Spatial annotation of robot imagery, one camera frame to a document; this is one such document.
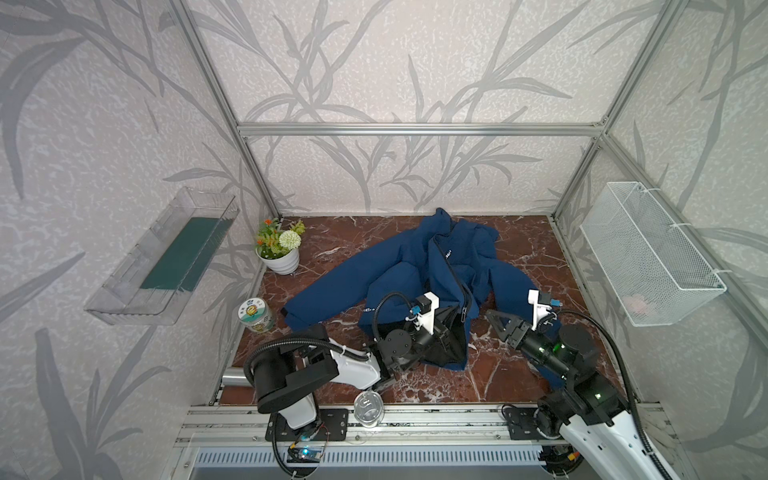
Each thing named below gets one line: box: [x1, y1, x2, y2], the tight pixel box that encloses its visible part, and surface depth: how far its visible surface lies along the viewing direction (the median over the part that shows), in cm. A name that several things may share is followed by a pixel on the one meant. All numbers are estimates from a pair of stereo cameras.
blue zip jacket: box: [282, 207, 535, 370], surface depth 94 cm
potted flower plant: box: [255, 218, 306, 275], surface depth 96 cm
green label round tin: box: [238, 297, 274, 334], surface depth 88 cm
